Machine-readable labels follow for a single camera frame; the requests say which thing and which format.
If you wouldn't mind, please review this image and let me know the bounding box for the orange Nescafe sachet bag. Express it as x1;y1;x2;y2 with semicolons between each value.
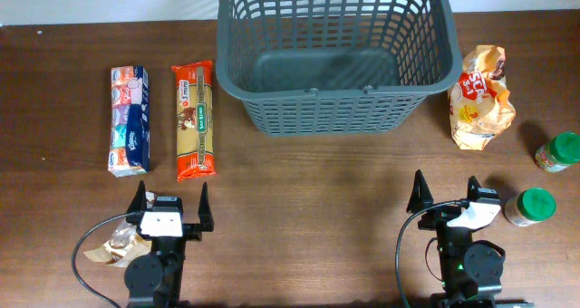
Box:
448;45;516;150

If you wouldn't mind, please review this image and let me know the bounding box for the orange spaghetti pasta pack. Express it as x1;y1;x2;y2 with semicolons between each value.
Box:
171;61;216;182

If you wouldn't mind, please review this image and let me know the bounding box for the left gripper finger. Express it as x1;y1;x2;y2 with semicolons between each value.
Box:
198;182;214;232
125;180;147;222

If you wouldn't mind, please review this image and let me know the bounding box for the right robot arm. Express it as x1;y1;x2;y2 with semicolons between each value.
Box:
395;170;534;308

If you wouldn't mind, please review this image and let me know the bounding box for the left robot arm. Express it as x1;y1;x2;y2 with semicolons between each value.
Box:
124;182;215;308

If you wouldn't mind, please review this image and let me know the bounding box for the clear brown snack bag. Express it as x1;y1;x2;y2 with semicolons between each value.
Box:
83;219;151;268

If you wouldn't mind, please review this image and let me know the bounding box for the grey plastic shopping basket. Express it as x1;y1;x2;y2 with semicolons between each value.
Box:
216;0;462;136

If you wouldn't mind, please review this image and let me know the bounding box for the green lid jar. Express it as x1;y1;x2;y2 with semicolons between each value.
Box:
535;132;580;173
503;188;556;227

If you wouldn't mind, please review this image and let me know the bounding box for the Kleenex tissue multipack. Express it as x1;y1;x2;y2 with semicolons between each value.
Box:
108;65;150;178

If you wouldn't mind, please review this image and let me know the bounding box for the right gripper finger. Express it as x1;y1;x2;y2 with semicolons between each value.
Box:
406;169;434;214
467;176;480;202

